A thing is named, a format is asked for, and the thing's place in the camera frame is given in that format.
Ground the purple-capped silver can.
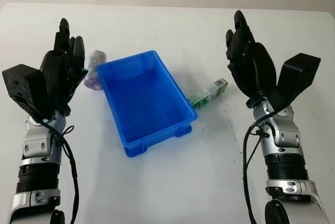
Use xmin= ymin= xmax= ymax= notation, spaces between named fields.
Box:
xmin=83 ymin=49 xmax=108 ymax=93

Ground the green rectangular carton box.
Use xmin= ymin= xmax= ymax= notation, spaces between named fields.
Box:
xmin=188 ymin=77 xmax=229 ymax=109

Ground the blue plastic tray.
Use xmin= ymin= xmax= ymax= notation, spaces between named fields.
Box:
xmin=96 ymin=50 xmax=198 ymax=159

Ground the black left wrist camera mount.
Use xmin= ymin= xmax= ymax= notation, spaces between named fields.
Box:
xmin=2 ymin=63 xmax=49 ymax=120

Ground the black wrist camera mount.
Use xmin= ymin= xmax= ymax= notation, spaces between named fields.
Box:
xmin=2 ymin=63 xmax=49 ymax=120
xmin=266 ymin=53 xmax=321 ymax=111

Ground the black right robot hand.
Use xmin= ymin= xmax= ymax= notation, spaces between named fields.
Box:
xmin=225 ymin=9 xmax=278 ymax=108

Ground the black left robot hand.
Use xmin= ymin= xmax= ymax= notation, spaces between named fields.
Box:
xmin=39 ymin=18 xmax=88 ymax=117

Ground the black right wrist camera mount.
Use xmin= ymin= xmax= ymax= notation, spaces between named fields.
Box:
xmin=266 ymin=53 xmax=321 ymax=111

